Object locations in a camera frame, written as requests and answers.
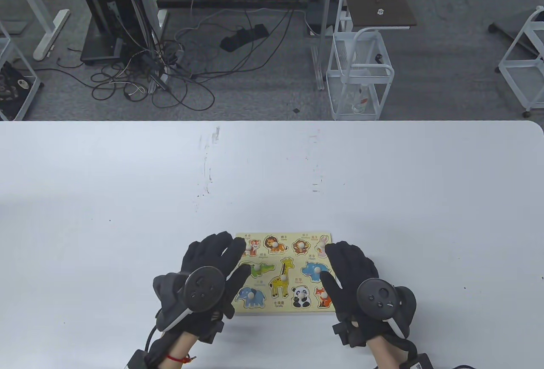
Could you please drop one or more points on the black grey hand controller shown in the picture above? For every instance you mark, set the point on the black grey hand controller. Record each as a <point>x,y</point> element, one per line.
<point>378,297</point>
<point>204,288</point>

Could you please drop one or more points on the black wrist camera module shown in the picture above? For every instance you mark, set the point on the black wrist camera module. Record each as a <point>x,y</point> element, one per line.
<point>212,328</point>
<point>350,333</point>

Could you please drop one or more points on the black power strip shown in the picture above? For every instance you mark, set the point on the black power strip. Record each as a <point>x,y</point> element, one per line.
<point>242,38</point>

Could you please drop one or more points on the person's left hand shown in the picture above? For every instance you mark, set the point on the person's left hand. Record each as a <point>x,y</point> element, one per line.
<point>212,250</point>

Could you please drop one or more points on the giraffe puzzle piece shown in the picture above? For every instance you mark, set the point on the giraffe puzzle piece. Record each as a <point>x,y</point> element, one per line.
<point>280,280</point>

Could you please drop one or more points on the person's left forearm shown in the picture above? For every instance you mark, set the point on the person's left forearm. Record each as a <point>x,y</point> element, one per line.
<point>180,345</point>

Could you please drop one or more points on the white metal trolley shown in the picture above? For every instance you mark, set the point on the white metal trolley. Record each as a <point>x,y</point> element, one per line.
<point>537,13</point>
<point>37,84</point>
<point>340,75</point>

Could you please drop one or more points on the person's right forearm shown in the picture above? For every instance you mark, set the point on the person's right forearm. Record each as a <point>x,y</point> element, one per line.
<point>384,352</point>

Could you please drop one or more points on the plain wooden puzzle piece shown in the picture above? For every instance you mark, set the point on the plain wooden puzzle piece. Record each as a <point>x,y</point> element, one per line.
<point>250,297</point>
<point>315,270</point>

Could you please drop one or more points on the dark patterned bag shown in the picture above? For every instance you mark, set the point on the dark patterned bag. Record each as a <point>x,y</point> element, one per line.
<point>10,93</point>

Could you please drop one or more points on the person's right hand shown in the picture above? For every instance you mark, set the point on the person's right hand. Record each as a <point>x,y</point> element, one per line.
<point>352,263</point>

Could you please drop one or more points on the black chair leg with caster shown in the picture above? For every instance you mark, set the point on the black chair leg with caster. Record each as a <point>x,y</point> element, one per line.
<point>493,27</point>

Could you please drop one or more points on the wooden animal puzzle frame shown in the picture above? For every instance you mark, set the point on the wooden animal puzzle frame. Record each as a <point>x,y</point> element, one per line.
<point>293,258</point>

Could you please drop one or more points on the lion puzzle piece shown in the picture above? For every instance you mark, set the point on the lion puzzle piece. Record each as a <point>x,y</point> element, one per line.
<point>275,243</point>

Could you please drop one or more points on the clear spray bottle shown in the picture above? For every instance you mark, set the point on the clear spray bottle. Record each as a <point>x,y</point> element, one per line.
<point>361,99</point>

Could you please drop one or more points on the tiger puzzle piece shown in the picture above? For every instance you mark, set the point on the tiger puzzle piece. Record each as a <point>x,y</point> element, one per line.
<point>253,248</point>

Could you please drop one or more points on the fox puzzle piece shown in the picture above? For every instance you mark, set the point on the fox puzzle piece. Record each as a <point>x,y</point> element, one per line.
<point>324,297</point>

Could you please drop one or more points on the white power strip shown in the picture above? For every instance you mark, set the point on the white power strip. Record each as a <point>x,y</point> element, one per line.
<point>158,81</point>

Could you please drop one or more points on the panda puzzle piece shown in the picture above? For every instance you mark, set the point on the panda puzzle piece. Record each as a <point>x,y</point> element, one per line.
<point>301,297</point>

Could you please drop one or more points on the black forearm box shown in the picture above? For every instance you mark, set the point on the black forearm box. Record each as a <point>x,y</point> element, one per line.
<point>418,362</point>
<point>138,358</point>

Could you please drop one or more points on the rabbit puzzle piece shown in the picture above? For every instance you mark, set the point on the rabbit puzzle piece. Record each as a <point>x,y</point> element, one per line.
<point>323,245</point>

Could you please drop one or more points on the monkey puzzle piece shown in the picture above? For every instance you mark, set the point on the monkey puzzle piece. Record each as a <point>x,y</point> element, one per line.
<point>301,245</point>

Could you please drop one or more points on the green crocodile puzzle piece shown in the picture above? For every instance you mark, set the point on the green crocodile puzzle piece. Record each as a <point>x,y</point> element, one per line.
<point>259,268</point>

